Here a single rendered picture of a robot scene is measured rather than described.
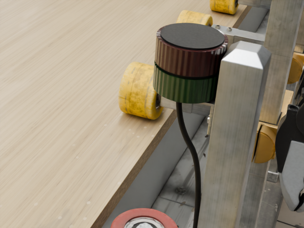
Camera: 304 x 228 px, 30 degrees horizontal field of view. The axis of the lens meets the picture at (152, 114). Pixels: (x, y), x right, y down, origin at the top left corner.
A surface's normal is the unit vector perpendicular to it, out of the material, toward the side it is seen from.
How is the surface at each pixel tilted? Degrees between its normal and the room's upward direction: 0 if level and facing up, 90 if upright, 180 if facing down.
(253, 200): 90
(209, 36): 0
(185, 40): 0
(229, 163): 90
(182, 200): 0
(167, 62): 90
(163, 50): 90
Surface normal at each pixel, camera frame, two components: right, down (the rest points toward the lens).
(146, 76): -0.12, -0.50
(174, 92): -0.42, 0.44
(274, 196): 0.07, -0.85
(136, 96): -0.33, 0.23
